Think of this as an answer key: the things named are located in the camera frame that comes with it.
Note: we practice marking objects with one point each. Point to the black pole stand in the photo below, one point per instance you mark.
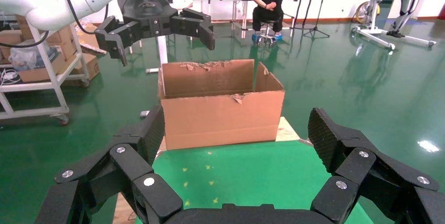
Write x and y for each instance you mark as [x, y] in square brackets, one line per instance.
[309, 7]
[300, 7]

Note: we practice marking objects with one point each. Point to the flattened cardboard sheet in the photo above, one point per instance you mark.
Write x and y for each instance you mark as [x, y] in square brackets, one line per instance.
[87, 38]

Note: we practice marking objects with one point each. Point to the white robot support stand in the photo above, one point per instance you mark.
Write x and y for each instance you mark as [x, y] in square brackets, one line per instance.
[373, 31]

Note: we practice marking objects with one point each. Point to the clear plastic bag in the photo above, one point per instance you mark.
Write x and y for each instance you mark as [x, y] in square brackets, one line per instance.
[24, 57]

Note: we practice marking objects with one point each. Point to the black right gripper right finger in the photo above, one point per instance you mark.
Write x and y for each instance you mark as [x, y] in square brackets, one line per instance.
[375, 180]

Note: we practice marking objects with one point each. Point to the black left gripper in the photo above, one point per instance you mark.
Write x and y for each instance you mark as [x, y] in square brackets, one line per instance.
[146, 7]

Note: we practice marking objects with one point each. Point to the green cloth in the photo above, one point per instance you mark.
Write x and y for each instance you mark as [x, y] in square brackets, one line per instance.
[250, 173]

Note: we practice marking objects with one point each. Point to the black legged robot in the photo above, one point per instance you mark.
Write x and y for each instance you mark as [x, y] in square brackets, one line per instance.
[405, 3]

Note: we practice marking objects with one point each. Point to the white lifting column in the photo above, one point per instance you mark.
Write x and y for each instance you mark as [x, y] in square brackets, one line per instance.
[162, 52]

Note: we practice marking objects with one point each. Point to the black tripod stand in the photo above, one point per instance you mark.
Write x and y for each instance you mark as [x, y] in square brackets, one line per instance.
[315, 29]

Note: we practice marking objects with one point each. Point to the white shelf cart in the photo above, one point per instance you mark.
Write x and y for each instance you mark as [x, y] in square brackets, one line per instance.
[48, 59]

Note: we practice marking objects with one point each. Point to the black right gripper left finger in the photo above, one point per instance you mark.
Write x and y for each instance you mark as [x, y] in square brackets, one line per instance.
[114, 180]

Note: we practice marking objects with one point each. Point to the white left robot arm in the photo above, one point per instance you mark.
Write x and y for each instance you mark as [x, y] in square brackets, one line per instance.
[45, 3]

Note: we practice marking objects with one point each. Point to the large open cardboard carton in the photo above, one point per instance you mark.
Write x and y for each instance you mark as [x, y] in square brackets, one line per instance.
[222, 121]

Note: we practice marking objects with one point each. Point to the chrome swivel stool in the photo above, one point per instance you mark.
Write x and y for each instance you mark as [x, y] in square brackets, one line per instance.
[267, 32]

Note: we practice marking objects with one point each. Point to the flat cardboard tray box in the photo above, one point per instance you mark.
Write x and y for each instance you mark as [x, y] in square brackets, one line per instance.
[38, 75]

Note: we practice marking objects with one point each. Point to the brown cardboard storage box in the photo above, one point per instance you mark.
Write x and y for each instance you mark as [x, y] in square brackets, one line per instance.
[7, 38]
[66, 41]
[88, 67]

